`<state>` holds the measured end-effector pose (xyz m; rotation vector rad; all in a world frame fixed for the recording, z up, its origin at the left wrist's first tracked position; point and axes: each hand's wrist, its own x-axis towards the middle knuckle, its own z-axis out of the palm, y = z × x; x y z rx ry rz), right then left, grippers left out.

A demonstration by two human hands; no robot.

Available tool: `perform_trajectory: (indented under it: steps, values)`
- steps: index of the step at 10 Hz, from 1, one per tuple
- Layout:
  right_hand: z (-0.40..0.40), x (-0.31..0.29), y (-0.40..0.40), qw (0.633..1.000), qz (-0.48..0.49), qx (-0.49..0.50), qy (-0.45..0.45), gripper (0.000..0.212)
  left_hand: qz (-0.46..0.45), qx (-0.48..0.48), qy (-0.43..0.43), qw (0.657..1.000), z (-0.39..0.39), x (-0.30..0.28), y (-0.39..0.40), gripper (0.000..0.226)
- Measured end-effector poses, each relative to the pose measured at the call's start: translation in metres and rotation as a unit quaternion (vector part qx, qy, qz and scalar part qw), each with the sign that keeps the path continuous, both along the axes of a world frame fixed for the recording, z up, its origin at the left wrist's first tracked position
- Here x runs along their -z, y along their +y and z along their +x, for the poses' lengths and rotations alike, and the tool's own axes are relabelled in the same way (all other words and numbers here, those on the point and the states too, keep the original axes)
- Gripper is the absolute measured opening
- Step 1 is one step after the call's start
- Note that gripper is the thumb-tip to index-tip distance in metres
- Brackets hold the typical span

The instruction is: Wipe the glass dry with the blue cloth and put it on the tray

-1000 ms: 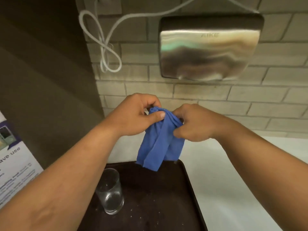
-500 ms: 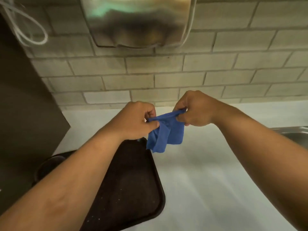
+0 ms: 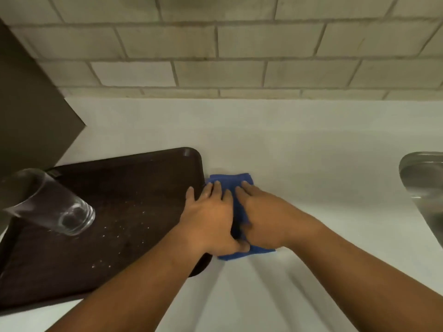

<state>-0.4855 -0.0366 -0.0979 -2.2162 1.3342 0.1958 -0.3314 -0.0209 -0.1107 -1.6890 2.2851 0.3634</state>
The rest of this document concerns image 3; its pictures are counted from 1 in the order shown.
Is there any person's right hand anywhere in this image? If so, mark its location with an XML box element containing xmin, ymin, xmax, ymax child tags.
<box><xmin>235</xmin><ymin>181</ymin><xmax>324</xmax><ymax>249</ymax></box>

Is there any person's left hand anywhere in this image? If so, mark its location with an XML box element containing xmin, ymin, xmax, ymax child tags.
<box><xmin>177</xmin><ymin>181</ymin><xmax>251</xmax><ymax>256</ymax></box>

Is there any blue cleaning cloth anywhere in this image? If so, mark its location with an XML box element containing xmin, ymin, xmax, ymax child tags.
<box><xmin>205</xmin><ymin>173</ymin><xmax>277</xmax><ymax>261</ymax></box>

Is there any person's left forearm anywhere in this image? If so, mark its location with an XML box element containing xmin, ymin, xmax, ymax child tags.
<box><xmin>45</xmin><ymin>226</ymin><xmax>212</xmax><ymax>332</ymax></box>

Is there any person's right forearm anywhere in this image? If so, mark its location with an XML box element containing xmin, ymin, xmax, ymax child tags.
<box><xmin>284</xmin><ymin>218</ymin><xmax>443</xmax><ymax>332</ymax></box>

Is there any dark brown serving tray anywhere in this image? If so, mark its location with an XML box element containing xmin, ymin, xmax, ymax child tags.
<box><xmin>0</xmin><ymin>147</ymin><xmax>214</xmax><ymax>314</ymax></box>

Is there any clear drinking glass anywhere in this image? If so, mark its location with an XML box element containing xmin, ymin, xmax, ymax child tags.
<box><xmin>2</xmin><ymin>168</ymin><xmax>96</xmax><ymax>236</ymax></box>

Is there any stainless steel sink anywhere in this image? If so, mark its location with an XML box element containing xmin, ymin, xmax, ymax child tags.
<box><xmin>399</xmin><ymin>151</ymin><xmax>443</xmax><ymax>249</ymax></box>

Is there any dark brown cabinet panel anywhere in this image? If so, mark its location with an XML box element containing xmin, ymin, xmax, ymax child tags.
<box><xmin>0</xmin><ymin>19</ymin><xmax>86</xmax><ymax>235</ymax></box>

